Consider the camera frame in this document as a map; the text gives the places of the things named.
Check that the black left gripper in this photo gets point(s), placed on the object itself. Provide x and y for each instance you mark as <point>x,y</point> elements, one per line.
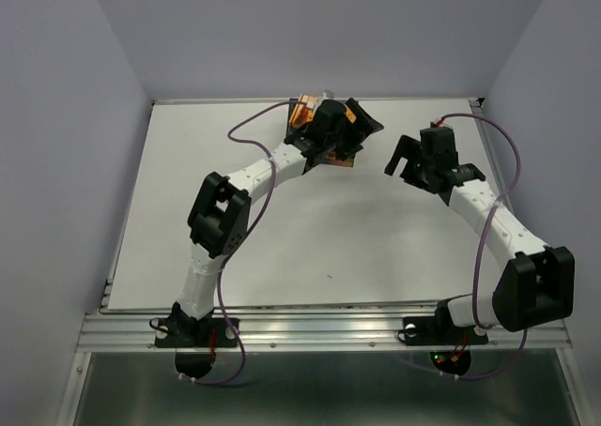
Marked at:
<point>358,129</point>

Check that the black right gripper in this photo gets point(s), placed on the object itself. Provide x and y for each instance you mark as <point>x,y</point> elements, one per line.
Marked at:
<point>408,148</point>

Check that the Jane Eyre blue book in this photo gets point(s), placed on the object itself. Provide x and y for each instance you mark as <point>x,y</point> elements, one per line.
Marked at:
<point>331,159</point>

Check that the orange Huckleberry Finn book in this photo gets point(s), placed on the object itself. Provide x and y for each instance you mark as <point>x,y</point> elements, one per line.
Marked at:
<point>302,111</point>

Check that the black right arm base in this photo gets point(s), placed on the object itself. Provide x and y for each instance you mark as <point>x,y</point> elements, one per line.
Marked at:
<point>450,344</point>

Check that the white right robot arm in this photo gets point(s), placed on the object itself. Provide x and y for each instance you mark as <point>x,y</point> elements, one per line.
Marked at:
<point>536,284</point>

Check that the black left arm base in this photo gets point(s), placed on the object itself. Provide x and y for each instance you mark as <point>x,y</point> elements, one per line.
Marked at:
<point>196,342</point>

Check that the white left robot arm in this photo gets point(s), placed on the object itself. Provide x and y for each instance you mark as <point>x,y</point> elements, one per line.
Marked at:
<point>219,219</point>

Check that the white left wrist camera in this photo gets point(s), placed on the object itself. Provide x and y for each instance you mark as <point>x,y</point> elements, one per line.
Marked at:
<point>328,95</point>

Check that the aluminium mounting rail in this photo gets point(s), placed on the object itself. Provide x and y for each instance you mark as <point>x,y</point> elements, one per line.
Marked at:
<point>291,329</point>

